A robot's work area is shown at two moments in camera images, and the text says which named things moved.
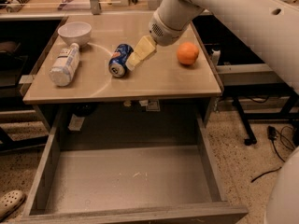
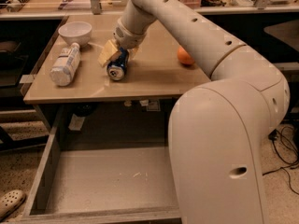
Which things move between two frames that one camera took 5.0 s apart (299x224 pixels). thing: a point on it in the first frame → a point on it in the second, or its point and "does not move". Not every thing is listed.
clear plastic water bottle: x=64 y=64 does not move
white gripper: x=163 y=32 → x=125 y=37
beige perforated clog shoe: x=10 y=202 does not move
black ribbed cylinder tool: x=19 y=1 does not move
